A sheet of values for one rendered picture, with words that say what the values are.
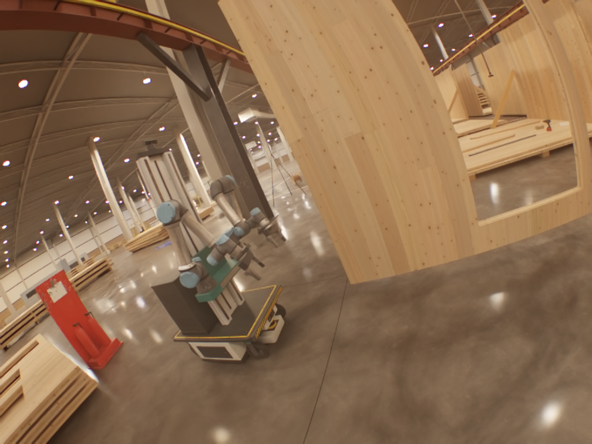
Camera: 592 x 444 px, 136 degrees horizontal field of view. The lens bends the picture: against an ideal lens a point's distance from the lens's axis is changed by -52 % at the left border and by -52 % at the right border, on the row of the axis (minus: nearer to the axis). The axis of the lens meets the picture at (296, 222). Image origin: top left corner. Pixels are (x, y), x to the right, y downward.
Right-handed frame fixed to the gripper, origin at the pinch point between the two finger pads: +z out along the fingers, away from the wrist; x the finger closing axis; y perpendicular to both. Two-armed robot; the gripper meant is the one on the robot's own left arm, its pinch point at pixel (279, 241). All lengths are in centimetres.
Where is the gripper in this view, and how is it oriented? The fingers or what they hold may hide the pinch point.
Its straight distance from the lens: 185.2
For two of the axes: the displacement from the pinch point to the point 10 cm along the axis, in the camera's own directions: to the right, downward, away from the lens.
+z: 6.5, 7.6, -0.6
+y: 6.5, -5.9, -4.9
